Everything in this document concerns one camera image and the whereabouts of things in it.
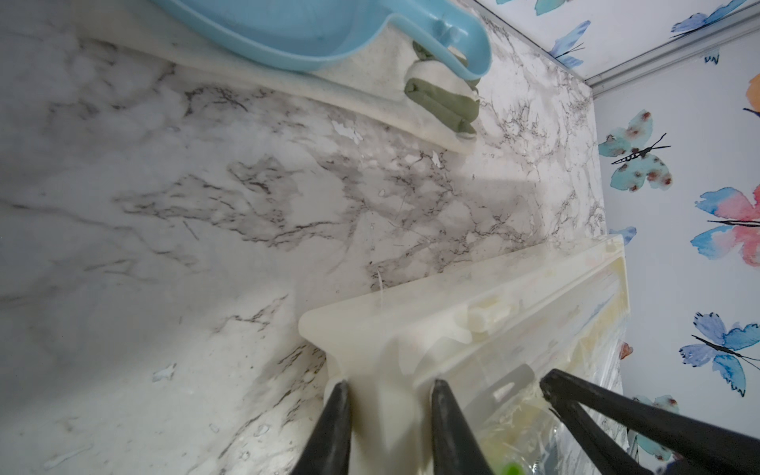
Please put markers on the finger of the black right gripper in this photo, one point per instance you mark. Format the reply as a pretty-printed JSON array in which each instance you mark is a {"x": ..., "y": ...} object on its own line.
[
  {"x": 607, "y": 456},
  {"x": 705, "y": 449}
]

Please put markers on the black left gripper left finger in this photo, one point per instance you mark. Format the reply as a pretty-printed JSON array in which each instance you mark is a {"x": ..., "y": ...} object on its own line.
[{"x": 327, "y": 451}]

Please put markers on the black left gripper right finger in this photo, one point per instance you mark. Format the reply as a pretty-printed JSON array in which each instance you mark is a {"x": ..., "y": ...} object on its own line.
[{"x": 455, "y": 449}]

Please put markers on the cream plastic wrap dispenser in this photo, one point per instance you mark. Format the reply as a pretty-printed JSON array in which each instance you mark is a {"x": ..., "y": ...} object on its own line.
[{"x": 491, "y": 330}]

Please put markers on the light blue dustpan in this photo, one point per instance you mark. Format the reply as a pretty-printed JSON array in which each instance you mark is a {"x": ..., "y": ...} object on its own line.
[{"x": 311, "y": 35}]

